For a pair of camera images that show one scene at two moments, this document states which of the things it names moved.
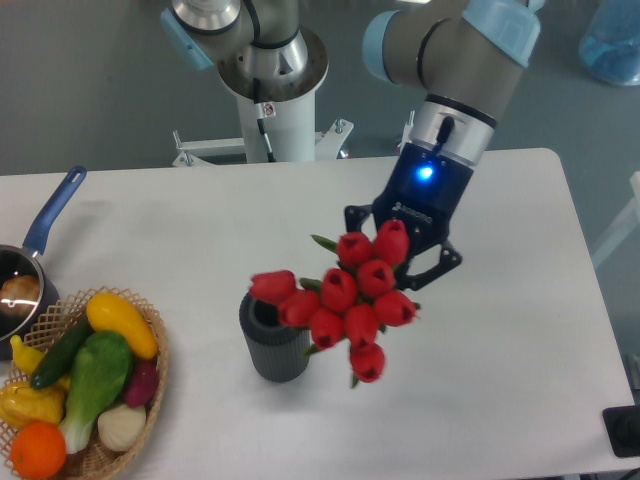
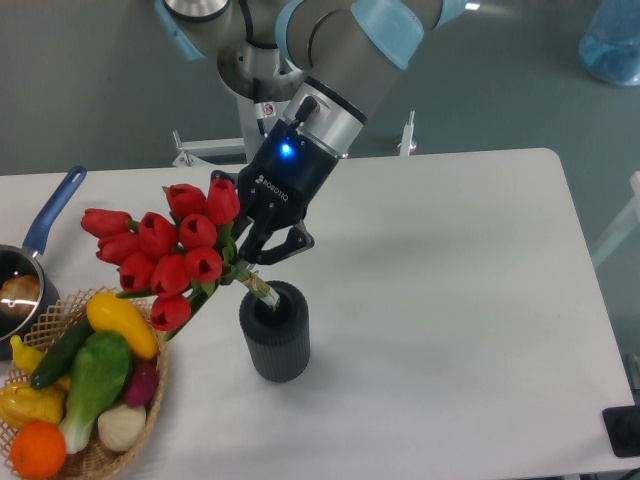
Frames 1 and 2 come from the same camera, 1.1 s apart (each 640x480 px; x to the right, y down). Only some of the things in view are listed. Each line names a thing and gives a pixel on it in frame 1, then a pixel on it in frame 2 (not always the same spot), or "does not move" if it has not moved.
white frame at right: [627, 225] does not move
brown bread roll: [19, 295] does not move
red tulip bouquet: [352, 302] -> [180, 257]
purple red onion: [142, 383] does not move
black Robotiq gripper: [425, 194] -> [276, 187]
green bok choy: [101, 368] does not move
